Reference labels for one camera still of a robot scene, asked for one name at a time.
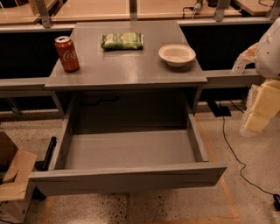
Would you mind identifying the brown cardboard box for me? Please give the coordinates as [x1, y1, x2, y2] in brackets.
[0, 131, 37, 224]

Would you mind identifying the grey cabinet with top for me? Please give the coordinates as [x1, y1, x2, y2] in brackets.
[45, 21, 207, 134]

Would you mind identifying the black floor cable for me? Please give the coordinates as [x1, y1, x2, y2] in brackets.
[218, 100, 280, 197]

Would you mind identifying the grey side rail shelf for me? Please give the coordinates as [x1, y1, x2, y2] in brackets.
[203, 68, 264, 89]

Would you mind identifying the black bar on floor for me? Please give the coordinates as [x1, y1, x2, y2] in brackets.
[35, 136, 57, 172]

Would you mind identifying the green jalapeno chip bag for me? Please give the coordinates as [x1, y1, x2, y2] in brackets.
[101, 32, 144, 50]

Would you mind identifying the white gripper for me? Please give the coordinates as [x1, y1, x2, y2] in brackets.
[232, 18, 280, 137]

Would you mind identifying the white paper bowl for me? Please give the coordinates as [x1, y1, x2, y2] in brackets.
[158, 44, 196, 67]

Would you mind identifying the black power adapter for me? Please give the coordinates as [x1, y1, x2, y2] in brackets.
[273, 194, 280, 211]

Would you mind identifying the open grey top drawer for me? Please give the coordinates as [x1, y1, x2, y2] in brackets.
[30, 93, 227, 196]

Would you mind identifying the red cola can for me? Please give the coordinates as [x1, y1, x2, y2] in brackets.
[55, 36, 80, 73]

